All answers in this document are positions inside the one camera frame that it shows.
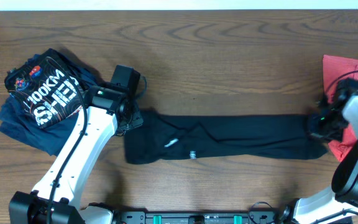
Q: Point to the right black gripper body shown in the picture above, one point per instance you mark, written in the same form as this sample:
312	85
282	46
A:
331	126

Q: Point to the black t-shirt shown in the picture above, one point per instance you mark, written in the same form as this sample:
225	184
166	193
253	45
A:
170	137

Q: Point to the navy blue folded shirt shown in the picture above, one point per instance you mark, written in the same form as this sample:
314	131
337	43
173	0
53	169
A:
19	126

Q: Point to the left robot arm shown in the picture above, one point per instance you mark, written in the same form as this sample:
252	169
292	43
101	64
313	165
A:
56	197

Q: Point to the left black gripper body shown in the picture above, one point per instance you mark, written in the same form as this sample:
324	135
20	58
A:
133	119

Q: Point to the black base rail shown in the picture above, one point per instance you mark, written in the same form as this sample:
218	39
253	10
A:
140	217

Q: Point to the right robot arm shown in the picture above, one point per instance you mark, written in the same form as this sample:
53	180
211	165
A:
340	199

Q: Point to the black printed folded shirt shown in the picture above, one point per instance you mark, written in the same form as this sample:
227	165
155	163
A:
47	87

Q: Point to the red t-shirt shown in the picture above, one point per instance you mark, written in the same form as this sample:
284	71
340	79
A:
333	68

